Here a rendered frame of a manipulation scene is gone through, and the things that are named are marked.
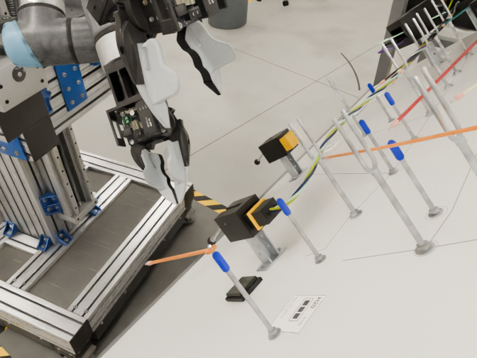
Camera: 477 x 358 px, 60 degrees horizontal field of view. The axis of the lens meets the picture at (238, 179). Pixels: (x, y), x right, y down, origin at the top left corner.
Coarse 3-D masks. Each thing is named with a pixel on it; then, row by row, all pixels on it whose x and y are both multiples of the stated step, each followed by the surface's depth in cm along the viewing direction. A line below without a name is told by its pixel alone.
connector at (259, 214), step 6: (270, 198) 51; (264, 204) 50; (270, 204) 50; (276, 204) 50; (258, 210) 49; (264, 210) 49; (270, 210) 50; (246, 216) 51; (258, 216) 50; (264, 216) 49; (270, 216) 50; (276, 216) 50; (252, 222) 51; (258, 222) 50; (264, 222) 50; (252, 228) 52
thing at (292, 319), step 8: (296, 296) 43; (304, 296) 42; (312, 296) 41; (320, 296) 40; (288, 304) 42; (296, 304) 41; (304, 304) 40; (312, 304) 39; (280, 312) 42; (288, 312) 41; (296, 312) 40; (304, 312) 39; (312, 312) 38; (280, 320) 40; (288, 320) 39; (296, 320) 39; (304, 320) 38; (280, 328) 39; (288, 328) 38; (296, 328) 37
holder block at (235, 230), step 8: (240, 200) 55; (248, 200) 52; (256, 200) 53; (232, 208) 54; (240, 208) 52; (248, 208) 52; (224, 216) 53; (232, 216) 52; (240, 216) 51; (224, 224) 54; (232, 224) 53; (240, 224) 52; (224, 232) 56; (232, 232) 54; (240, 232) 53; (248, 232) 52; (256, 232) 52; (232, 240) 55
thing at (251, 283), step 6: (246, 276) 53; (252, 276) 52; (258, 276) 52; (240, 282) 53; (246, 282) 52; (252, 282) 51; (258, 282) 51; (234, 288) 52; (246, 288) 51; (252, 288) 51; (228, 294) 52; (234, 294) 51; (240, 294) 50; (228, 300) 52; (234, 300) 51; (240, 300) 50
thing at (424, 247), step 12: (336, 120) 33; (348, 120) 34; (348, 144) 34; (360, 156) 34; (372, 156) 35; (372, 168) 34; (384, 180) 35; (396, 204) 35; (408, 228) 35; (420, 240) 35; (420, 252) 36
